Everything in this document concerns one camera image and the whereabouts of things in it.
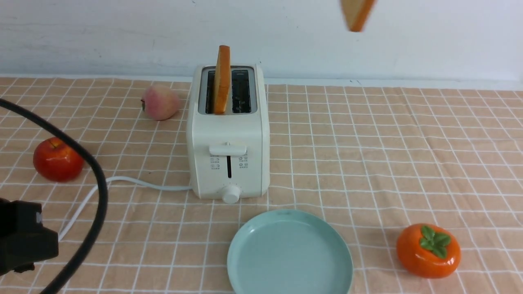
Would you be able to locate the light blue plate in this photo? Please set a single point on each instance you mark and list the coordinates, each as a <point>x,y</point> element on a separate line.
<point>288,251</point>

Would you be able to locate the orange checkered tablecloth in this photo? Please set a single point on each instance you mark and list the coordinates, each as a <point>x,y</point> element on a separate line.
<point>369,161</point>

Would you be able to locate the white two-slot toaster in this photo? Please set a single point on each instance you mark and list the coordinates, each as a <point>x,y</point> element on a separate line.
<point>229,154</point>

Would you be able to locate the orange persimmon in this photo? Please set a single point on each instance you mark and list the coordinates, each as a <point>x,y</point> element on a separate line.
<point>428,251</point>

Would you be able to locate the red apple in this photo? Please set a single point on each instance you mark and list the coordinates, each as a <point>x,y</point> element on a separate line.
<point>56,161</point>

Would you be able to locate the toast slice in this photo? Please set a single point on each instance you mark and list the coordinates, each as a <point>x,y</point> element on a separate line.
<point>356,13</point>
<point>222,81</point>

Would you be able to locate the pink peach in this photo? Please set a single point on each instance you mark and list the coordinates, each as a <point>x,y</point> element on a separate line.
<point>159,102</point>

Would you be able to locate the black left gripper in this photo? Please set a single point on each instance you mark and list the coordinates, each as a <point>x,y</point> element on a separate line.
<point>24,240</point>

